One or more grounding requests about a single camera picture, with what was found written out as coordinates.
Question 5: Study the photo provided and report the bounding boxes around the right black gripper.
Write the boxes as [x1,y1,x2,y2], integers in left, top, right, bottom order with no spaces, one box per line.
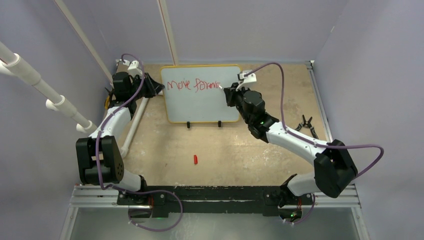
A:
[226,82,253,125]

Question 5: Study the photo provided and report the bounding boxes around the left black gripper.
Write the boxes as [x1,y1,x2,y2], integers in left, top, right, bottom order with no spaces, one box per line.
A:
[129,72,164,101]

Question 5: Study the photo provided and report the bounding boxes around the yellow framed whiteboard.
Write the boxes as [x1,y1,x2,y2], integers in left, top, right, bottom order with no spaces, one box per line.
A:
[160,64,242,123]

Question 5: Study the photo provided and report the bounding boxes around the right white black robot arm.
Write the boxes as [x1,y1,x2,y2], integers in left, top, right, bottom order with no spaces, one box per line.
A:
[223,82,358,206]

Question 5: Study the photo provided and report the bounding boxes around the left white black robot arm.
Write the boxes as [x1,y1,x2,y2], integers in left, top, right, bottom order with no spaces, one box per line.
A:
[75,71,165,205]

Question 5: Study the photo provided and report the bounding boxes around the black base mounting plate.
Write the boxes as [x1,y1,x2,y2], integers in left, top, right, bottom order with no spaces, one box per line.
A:
[117,185,313,219]

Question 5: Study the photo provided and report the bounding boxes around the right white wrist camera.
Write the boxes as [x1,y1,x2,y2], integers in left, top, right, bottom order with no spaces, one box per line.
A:
[236,70,257,91]

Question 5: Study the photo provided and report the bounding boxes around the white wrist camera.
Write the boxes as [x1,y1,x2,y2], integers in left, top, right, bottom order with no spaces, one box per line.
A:
[122,60,143,78]
[236,70,257,91]

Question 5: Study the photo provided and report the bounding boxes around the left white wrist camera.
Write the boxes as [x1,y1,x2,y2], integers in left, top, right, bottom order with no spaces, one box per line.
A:
[122,60,143,78]

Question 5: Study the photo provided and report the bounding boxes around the yellow handled pliers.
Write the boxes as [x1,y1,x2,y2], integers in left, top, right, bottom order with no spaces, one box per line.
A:
[104,87,114,110]

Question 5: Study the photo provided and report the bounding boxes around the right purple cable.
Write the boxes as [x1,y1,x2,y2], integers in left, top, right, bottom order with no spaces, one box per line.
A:
[244,62,385,226]

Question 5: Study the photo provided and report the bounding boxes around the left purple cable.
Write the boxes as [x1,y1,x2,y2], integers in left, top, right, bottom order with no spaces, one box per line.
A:
[95,53,147,190]

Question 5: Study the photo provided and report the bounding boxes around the black handled pliers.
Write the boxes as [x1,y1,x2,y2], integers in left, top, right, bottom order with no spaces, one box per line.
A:
[295,114,319,139]

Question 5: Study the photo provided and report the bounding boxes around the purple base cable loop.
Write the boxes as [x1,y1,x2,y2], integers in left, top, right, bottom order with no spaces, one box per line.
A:
[127,189,184,233]

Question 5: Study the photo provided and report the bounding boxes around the aluminium extrusion rail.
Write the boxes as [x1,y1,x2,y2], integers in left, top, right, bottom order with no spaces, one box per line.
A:
[75,68,360,216]

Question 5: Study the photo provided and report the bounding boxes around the white PVC pipe frame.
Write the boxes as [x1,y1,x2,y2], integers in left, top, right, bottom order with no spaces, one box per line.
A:
[0,0,181,159]

